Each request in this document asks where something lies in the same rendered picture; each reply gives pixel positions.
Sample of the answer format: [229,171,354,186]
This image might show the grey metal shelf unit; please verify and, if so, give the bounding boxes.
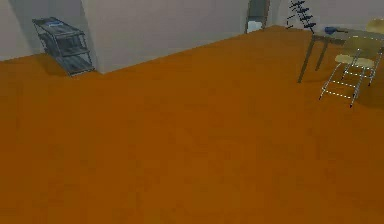
[31,16,96,77]

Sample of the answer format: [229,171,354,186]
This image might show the grey-brown dining table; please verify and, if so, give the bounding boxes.
[297,27,384,84]

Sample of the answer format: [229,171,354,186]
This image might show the beige chair with metal legs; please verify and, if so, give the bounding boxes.
[318,35,384,109]

